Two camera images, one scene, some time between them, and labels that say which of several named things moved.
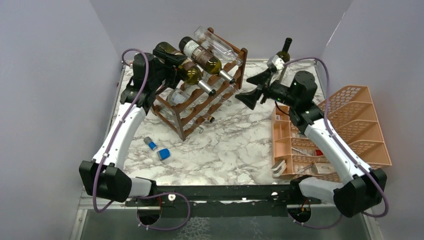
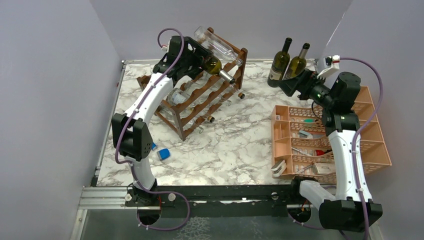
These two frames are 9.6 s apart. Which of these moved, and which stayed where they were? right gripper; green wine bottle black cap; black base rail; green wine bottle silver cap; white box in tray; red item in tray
Moved: right gripper; green wine bottle silver cap
Stayed: black base rail; green wine bottle black cap; red item in tray; white box in tray
